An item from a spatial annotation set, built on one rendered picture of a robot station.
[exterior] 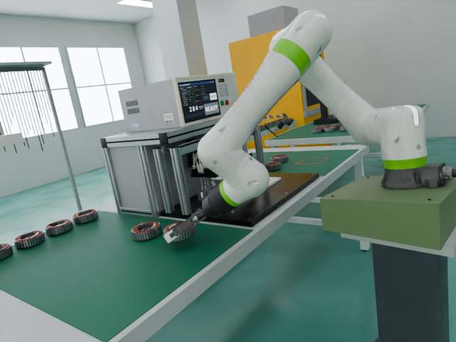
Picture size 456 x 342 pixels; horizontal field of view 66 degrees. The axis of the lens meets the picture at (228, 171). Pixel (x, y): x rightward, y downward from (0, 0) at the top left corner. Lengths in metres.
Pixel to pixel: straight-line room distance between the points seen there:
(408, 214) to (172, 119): 0.98
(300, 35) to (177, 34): 4.70
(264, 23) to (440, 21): 2.65
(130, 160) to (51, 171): 6.58
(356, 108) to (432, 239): 0.48
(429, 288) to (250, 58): 4.60
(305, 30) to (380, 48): 5.64
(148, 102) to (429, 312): 1.32
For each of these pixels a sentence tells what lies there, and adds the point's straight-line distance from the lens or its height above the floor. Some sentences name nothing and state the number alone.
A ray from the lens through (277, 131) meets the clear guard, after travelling 1.58.
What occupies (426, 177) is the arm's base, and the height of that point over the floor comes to 0.89.
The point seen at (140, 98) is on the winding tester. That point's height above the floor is 1.26.
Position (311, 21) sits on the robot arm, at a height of 1.38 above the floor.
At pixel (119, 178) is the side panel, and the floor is 0.92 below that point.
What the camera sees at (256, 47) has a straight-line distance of 5.39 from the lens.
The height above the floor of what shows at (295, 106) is 0.89.
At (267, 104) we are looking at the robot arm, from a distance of 0.97.
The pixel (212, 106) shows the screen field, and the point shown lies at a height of 1.17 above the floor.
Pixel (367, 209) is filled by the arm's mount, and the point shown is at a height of 0.84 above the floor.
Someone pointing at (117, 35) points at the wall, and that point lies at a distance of 9.54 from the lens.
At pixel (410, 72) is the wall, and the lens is 6.56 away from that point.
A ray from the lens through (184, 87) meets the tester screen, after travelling 1.52.
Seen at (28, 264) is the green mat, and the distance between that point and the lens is 1.46.
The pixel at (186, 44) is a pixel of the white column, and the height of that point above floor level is 2.02.
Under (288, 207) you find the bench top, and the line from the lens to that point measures 1.42.
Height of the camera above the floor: 1.23
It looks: 13 degrees down
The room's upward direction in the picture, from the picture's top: 9 degrees counter-clockwise
